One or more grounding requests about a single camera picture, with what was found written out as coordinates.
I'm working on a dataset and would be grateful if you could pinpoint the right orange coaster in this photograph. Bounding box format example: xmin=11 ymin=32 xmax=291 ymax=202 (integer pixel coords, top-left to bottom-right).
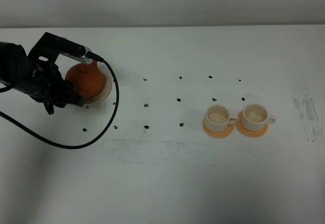
xmin=235 ymin=111 xmax=268 ymax=138

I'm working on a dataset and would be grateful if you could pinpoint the orange coaster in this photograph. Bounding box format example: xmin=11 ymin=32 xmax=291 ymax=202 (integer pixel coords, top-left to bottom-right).
xmin=202 ymin=119 xmax=235 ymax=139
xmin=235 ymin=111 xmax=268 ymax=138

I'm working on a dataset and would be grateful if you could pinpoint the white teacup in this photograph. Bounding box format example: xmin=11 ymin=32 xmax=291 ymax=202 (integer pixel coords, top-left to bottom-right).
xmin=240 ymin=104 xmax=276 ymax=132
xmin=203 ymin=105 xmax=238 ymax=133

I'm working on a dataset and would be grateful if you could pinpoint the brown clay teapot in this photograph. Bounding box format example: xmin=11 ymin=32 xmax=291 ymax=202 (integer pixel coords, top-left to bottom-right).
xmin=66 ymin=60 xmax=106 ymax=99

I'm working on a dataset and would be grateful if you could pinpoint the left white teacup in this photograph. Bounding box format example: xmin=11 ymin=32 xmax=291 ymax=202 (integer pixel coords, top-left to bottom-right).
xmin=203 ymin=105 xmax=238 ymax=133

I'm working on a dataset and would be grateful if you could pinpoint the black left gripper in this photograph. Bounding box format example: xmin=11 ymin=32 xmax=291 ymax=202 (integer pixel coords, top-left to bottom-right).
xmin=28 ymin=32 xmax=84 ymax=115

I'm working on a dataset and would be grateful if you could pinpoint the right white teacup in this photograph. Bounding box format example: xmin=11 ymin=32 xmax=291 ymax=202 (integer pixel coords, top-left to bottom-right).
xmin=240 ymin=104 xmax=276 ymax=132

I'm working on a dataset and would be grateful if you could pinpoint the black left camera cable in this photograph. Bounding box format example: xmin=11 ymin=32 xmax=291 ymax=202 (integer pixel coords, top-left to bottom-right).
xmin=0 ymin=52 xmax=120 ymax=149

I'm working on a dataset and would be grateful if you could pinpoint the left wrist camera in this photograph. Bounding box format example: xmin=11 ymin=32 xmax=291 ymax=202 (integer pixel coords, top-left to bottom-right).
xmin=58 ymin=39 xmax=93 ymax=65

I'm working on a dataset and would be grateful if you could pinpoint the beige teapot saucer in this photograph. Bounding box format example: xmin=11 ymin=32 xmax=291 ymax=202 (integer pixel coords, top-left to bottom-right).
xmin=83 ymin=75 xmax=112 ymax=106

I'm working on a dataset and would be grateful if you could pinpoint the left orange coaster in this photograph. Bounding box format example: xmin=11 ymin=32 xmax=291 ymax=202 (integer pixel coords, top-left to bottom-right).
xmin=202 ymin=119 xmax=235 ymax=139

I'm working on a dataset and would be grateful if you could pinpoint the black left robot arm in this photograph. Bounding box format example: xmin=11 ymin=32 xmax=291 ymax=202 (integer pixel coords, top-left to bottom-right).
xmin=1 ymin=33 xmax=86 ymax=114

